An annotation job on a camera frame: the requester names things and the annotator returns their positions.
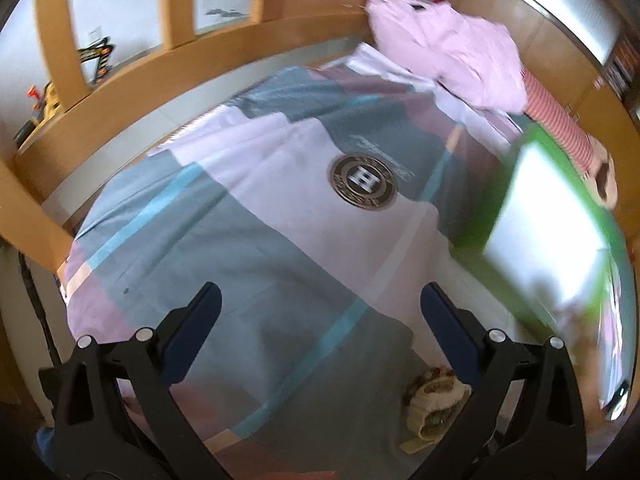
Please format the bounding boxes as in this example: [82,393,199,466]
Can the plaid bedsheet with round emblems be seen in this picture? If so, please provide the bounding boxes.
[60,42,631,473]

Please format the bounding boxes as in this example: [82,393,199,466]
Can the wooden wall cabinets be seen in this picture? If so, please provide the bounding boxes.
[450,0,640,132]

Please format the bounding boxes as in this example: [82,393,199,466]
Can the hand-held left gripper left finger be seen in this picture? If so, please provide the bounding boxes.
[52,282,231,480]

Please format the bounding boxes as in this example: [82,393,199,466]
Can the red striped plush toy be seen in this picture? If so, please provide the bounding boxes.
[520,70,621,209]

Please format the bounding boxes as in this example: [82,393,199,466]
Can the green cardboard box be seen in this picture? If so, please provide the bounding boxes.
[450,125,632,423]

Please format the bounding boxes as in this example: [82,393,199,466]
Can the frosted glass window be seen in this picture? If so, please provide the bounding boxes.
[492,0,632,64]

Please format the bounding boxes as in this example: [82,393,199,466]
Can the black orange toy sign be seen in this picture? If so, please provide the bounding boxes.
[77,37,116,86]

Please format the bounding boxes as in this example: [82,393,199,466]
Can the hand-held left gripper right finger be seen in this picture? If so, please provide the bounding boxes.
[415,282,587,480]

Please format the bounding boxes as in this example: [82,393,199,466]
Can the wooden headboard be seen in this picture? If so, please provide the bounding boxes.
[0,0,382,272]

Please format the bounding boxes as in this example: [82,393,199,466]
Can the pink quilt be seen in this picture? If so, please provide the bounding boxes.
[367,0,529,114]

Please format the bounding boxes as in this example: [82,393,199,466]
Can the colourful printed bags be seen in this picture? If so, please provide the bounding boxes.
[602,35,640,107]

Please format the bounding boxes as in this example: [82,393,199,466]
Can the yellow toy vehicle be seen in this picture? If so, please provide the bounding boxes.
[14,82,65,145]

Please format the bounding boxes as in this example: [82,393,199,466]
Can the white chunky wristwatch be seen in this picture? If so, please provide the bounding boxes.
[400,367,472,455]

